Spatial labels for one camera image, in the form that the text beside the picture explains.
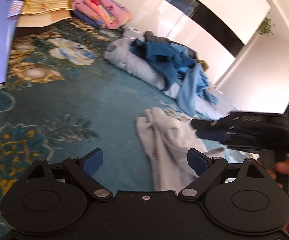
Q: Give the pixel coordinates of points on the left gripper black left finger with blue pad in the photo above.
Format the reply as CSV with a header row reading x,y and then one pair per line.
x,y
79,172

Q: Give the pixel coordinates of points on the pale blue long-sleeve shirt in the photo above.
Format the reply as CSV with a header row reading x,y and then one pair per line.
x,y
166,142

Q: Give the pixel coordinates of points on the light blue garment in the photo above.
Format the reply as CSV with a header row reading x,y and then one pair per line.
x,y
190,85

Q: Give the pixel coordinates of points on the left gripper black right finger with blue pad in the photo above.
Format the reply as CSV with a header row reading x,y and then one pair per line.
x,y
209,171

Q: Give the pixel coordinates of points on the teal floral bed blanket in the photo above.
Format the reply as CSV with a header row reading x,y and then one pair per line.
x,y
63,99

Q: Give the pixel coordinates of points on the light blue folded duvet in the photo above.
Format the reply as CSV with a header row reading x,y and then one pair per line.
x,y
118,53

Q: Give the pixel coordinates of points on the pink folded cartoon quilt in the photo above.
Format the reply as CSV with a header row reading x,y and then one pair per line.
x,y
102,14

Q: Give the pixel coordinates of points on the dark grey garment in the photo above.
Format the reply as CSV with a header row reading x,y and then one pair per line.
x,y
149,36

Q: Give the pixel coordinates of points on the green hanging plant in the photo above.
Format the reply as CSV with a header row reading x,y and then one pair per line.
x,y
265,27

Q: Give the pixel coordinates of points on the dark blue fleece jacket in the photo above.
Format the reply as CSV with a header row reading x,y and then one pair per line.
x,y
164,58

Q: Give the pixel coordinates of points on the mustard yellow garment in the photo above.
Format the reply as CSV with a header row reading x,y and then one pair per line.
x,y
203,64

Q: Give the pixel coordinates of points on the white glossy wardrobe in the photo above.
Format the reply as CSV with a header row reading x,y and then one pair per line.
x,y
216,29

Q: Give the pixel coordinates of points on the beige pillow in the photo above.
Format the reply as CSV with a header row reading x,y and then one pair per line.
x,y
43,19

